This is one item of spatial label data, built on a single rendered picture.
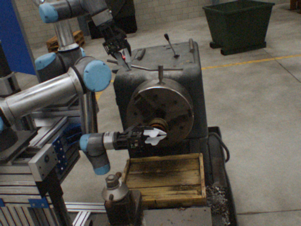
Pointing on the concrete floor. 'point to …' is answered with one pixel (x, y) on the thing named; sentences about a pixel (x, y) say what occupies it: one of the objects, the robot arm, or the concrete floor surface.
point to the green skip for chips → (238, 25)
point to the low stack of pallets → (59, 44)
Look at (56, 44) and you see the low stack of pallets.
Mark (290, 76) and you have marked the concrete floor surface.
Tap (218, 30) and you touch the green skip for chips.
